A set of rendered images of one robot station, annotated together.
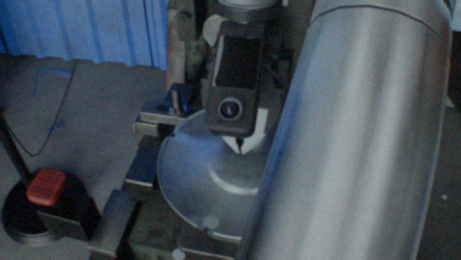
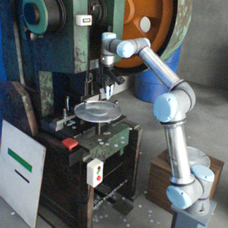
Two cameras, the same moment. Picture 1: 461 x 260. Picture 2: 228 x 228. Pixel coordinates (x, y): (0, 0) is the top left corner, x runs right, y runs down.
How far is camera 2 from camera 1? 1.26 m
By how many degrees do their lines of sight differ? 54
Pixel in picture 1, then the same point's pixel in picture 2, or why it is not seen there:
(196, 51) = (45, 104)
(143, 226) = (87, 146)
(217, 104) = (119, 78)
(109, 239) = (85, 153)
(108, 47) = not seen: outside the picture
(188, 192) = (99, 119)
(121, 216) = not seen: hidden behind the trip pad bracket
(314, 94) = (151, 56)
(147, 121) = (59, 124)
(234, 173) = (100, 112)
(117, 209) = not seen: hidden behind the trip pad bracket
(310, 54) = (147, 55)
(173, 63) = (30, 116)
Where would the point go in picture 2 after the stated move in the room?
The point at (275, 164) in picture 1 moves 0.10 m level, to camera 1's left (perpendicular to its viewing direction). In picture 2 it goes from (153, 62) to (146, 66)
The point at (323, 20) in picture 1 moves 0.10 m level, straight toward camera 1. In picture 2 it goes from (146, 52) to (163, 56)
